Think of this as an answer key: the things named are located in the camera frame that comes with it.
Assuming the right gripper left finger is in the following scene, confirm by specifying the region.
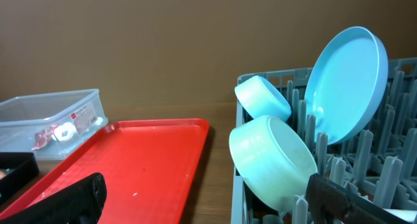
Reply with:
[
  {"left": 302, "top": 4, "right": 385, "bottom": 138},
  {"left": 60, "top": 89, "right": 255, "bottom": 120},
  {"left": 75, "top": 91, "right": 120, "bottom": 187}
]
[{"left": 1, "top": 173, "right": 107, "bottom": 224}]

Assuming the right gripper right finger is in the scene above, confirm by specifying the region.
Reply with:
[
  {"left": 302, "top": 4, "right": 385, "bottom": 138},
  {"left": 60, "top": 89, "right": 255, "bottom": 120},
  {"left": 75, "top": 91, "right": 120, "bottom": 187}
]
[{"left": 306, "top": 173, "right": 407, "bottom": 224}]

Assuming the mint green bowl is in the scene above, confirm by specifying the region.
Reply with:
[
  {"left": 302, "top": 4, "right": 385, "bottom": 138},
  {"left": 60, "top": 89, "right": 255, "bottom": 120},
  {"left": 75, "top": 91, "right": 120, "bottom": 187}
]
[{"left": 229, "top": 115, "right": 317, "bottom": 213}]

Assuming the white plastic ring wrapper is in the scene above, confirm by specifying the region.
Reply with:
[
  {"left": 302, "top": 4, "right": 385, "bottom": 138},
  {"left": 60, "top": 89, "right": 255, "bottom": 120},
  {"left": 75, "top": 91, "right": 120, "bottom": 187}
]
[{"left": 53, "top": 122, "right": 77, "bottom": 141}]

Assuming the red snack wrapper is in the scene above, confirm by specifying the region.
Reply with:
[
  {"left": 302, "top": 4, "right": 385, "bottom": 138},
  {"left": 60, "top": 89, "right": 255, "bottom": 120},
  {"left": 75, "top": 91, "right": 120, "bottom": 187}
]
[{"left": 31, "top": 124, "right": 57, "bottom": 150}]

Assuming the light blue plate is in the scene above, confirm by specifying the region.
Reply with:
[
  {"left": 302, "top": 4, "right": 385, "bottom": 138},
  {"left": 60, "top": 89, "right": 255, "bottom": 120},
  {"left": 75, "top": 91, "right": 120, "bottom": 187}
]
[{"left": 304, "top": 26, "right": 388, "bottom": 145}]

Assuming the light blue rice bowl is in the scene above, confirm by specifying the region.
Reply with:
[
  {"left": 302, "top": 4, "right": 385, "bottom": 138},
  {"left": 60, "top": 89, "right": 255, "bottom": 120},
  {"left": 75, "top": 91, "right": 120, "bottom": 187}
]
[{"left": 235, "top": 76, "right": 292, "bottom": 122}]

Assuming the grey dishwasher rack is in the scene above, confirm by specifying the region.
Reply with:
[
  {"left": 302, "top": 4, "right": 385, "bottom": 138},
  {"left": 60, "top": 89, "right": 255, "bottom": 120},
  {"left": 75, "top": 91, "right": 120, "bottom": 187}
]
[{"left": 231, "top": 57, "right": 416, "bottom": 223}]

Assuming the black plastic tray bin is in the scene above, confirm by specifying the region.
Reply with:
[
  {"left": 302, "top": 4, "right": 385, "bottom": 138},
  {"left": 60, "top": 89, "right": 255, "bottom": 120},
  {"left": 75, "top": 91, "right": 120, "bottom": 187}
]
[{"left": 1, "top": 152, "right": 39, "bottom": 204}]

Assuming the red serving tray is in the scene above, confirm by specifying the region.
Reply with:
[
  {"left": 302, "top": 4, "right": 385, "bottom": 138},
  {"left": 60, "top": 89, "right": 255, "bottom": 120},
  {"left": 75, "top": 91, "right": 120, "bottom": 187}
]
[{"left": 1, "top": 119, "right": 210, "bottom": 223}]

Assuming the clear plastic bin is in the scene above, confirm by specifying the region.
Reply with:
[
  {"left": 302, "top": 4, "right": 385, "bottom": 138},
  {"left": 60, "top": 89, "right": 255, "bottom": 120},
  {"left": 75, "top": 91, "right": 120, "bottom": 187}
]
[{"left": 1, "top": 89, "right": 108, "bottom": 161}]

